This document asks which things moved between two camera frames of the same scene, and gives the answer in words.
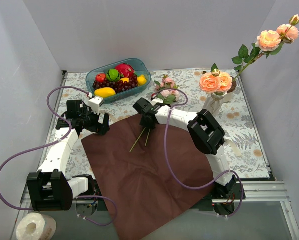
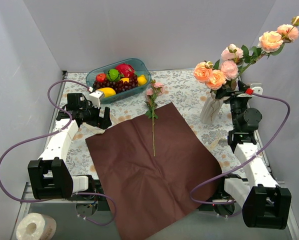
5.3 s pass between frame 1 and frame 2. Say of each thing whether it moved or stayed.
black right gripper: moved
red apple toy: stayed
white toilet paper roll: stayed
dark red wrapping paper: stayed
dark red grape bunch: stayed
